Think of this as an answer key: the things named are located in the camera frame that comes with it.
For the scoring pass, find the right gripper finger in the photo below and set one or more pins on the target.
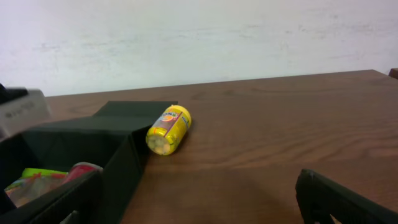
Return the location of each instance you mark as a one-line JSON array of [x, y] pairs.
[[322, 200]]

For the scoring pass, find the black open gift box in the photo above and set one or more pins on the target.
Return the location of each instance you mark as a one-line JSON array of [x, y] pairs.
[[113, 139]]

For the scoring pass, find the Haribo gummy candy bag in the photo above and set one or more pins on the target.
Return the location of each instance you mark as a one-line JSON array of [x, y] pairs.
[[32, 184]]

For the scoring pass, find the yellow candy jar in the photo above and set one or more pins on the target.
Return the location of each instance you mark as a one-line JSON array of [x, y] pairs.
[[168, 131]]

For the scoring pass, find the red potato chips can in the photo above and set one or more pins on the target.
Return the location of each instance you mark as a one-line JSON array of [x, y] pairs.
[[79, 169]]

